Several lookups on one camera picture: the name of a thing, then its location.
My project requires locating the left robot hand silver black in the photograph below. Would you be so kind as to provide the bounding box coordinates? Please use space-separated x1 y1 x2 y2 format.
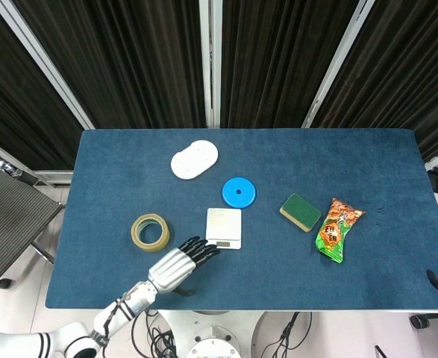
147 235 222 298

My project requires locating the yellow clear packing tape roll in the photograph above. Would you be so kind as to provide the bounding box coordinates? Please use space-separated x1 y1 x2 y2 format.
130 213 171 254

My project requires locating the small silver digital scale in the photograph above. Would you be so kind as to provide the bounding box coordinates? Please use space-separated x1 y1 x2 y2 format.
204 207 243 250

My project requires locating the black chair base with wheel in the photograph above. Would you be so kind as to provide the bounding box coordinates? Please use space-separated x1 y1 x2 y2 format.
408 311 438 330

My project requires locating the blue round disc with hole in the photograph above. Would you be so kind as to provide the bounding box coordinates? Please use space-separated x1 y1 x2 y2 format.
221 177 258 208

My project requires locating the blue fabric table mat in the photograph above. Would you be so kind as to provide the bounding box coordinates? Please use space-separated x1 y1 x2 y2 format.
45 128 438 311

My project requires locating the white oval plastic plate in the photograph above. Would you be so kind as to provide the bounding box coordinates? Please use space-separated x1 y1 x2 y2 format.
170 139 219 181

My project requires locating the green orange snack bag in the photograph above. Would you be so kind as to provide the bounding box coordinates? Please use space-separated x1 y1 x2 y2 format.
315 198 366 265

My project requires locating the green and yellow sponge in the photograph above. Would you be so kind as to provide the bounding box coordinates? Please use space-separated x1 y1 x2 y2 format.
279 192 322 233

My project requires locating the black mesh chair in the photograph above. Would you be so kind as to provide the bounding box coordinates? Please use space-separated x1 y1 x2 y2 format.
0 143 66 299

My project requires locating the black cable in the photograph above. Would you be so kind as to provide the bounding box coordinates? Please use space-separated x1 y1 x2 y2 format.
259 311 313 358
131 309 181 358

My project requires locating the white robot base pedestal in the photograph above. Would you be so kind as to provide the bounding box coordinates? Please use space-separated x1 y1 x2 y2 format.
157 310 265 358

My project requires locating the white metal frame rail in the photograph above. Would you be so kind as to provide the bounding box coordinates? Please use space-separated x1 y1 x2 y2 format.
0 132 74 186

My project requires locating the white metal frame post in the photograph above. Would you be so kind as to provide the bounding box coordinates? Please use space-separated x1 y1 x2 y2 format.
301 0 377 129
198 0 223 128
0 0 95 131

